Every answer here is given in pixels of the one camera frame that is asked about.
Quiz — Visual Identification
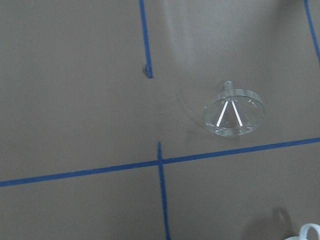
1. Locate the clear plastic funnel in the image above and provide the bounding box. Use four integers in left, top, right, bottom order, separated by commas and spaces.
203, 81, 266, 137

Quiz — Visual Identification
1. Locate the blue tape strip lengthwise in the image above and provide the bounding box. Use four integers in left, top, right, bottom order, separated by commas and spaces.
157, 141, 171, 240

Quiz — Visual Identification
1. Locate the blue tape strip crosswise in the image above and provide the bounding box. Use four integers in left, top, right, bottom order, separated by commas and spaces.
0, 137, 320, 188

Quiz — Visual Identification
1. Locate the brown cardboard mat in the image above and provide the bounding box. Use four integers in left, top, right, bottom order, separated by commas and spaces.
0, 0, 320, 240

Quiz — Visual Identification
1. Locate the white enamel cup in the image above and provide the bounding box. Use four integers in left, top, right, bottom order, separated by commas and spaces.
284, 223, 320, 240

